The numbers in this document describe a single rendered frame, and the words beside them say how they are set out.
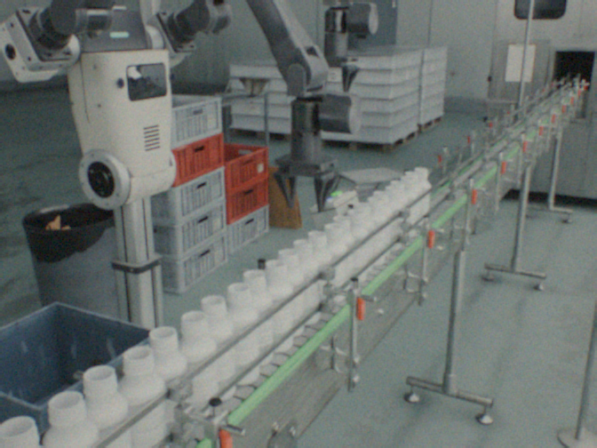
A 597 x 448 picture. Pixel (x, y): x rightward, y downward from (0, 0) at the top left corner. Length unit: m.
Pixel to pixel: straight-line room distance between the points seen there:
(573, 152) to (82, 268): 4.14
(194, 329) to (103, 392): 0.17
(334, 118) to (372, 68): 6.71
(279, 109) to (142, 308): 6.87
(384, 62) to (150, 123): 6.24
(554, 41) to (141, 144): 4.55
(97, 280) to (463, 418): 1.83
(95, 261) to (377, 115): 5.22
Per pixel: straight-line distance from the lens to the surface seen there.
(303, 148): 1.13
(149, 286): 1.80
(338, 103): 1.10
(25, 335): 1.53
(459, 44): 11.58
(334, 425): 2.68
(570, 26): 5.73
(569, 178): 5.86
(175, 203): 3.64
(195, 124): 3.78
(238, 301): 1.01
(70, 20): 1.40
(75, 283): 3.24
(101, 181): 1.67
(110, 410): 0.82
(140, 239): 1.75
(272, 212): 4.95
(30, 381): 1.58
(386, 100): 7.77
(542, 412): 2.94
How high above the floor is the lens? 1.58
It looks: 18 degrees down
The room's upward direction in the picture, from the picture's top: straight up
